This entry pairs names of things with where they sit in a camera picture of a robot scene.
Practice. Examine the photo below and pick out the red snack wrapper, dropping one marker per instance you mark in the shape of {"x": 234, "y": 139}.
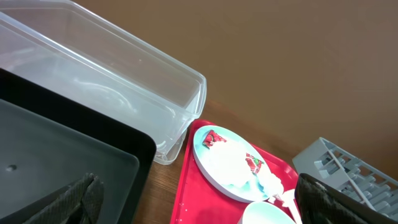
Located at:
{"x": 213, "y": 139}

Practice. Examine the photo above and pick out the small white napkin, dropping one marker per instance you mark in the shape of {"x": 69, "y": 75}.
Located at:
{"x": 271, "y": 184}

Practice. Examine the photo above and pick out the large white napkin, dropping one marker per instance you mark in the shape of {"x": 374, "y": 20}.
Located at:
{"x": 228, "y": 160}

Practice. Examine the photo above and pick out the red serving tray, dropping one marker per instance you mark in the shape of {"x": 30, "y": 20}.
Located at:
{"x": 197, "y": 201}

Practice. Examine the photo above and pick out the light blue plate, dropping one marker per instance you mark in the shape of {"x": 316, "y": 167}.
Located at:
{"x": 251, "y": 191}

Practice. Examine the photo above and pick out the grey dishwasher rack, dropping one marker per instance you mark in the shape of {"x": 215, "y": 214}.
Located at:
{"x": 350, "y": 175}

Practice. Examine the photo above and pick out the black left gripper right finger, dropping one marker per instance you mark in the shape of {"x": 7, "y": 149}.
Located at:
{"x": 318, "y": 203}

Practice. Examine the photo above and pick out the clear plastic waste bin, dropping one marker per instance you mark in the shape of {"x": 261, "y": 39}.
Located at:
{"x": 69, "y": 50}

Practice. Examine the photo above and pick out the black food waste tray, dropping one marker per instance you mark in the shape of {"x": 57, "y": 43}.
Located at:
{"x": 49, "y": 143}

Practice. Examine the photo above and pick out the white plastic spoon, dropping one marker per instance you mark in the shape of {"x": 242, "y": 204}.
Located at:
{"x": 288, "y": 200}

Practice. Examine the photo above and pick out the light blue bowl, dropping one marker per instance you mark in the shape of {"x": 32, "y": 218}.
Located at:
{"x": 264, "y": 213}

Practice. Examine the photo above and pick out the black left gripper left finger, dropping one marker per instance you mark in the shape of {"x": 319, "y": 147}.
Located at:
{"x": 79, "y": 202}

